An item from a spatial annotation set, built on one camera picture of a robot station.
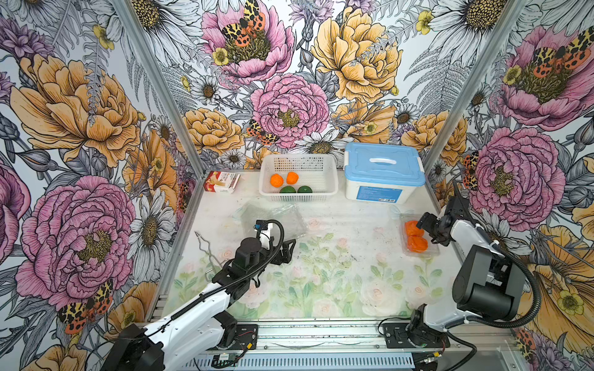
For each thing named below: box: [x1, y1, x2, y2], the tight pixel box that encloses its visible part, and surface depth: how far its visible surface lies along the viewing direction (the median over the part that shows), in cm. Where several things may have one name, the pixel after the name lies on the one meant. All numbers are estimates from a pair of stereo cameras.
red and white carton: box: [203, 170, 242, 195], surface depth 114 cm
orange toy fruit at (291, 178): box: [286, 171, 300, 185], surface depth 116 cm
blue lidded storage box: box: [343, 142, 427, 205], surface depth 104 cm
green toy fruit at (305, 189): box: [297, 184, 314, 194], surface depth 110 cm
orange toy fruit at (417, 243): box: [406, 234, 429, 253], surface depth 91 cm
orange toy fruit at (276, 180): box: [269, 173, 284, 188], surface depth 114 cm
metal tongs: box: [194, 231, 228, 283], surface depth 96 cm
